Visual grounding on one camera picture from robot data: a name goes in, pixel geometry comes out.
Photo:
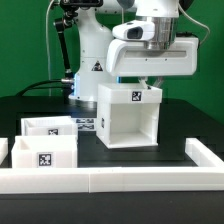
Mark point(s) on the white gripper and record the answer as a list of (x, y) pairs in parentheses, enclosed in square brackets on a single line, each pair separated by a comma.
[(133, 59)]

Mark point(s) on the white drawer cabinet frame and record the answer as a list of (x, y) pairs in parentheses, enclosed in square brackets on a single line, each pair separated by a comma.
[(128, 115)]

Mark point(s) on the white front drawer box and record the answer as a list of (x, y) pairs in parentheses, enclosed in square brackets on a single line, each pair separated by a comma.
[(48, 151)]

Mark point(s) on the white drawer box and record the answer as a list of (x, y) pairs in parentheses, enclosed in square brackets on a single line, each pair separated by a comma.
[(48, 151), (55, 125)]

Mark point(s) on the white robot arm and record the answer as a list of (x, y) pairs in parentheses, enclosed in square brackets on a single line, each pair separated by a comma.
[(146, 46)]

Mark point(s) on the white rear drawer box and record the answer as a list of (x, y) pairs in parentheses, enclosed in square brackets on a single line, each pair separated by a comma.
[(55, 125)]

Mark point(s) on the white marker sheet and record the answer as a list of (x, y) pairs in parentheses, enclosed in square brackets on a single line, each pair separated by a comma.
[(86, 124)]

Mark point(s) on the white left border block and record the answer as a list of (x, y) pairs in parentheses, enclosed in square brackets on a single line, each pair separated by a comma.
[(3, 149)]

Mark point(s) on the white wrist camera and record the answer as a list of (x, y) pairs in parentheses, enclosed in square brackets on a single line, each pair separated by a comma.
[(134, 30)]

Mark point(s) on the white right border wall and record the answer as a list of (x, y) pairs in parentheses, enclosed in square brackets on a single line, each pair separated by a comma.
[(201, 155)]

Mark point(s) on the white border wall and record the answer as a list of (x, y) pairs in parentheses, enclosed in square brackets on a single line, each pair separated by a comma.
[(201, 155), (92, 180)]

